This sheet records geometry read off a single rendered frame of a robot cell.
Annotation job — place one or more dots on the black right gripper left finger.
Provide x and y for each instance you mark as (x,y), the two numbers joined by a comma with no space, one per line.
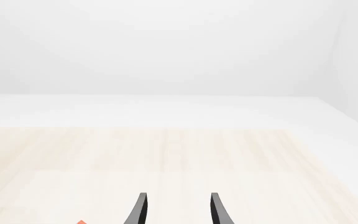
(138,211)

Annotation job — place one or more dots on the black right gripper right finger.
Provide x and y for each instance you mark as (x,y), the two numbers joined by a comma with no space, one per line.
(218,211)

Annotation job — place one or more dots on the orange-red food box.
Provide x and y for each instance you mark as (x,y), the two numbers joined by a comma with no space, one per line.
(80,222)

